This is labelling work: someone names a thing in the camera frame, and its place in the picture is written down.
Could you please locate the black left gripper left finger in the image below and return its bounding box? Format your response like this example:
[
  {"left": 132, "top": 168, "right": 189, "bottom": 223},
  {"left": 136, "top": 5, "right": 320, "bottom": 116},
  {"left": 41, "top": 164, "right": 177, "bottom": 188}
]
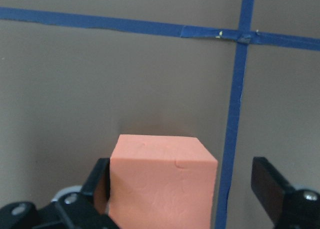
[{"left": 0, "top": 158, "right": 118, "bottom": 229}]

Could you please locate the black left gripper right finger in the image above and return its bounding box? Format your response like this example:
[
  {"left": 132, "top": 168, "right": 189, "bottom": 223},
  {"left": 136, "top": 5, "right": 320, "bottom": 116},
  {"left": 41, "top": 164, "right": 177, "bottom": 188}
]
[{"left": 251, "top": 157, "right": 320, "bottom": 229}]

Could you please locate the orange foam cube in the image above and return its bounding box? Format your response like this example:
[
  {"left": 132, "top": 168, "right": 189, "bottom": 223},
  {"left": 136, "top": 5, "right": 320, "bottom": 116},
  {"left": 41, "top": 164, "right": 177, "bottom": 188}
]
[{"left": 108, "top": 134, "right": 218, "bottom": 229}]

